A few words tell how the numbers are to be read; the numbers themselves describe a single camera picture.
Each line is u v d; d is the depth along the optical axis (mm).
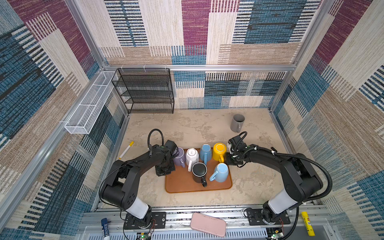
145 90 1103
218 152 873
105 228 701
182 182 853
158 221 737
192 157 842
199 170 797
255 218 730
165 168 759
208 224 714
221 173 793
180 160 869
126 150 984
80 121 700
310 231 687
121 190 446
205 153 871
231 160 816
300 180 457
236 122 994
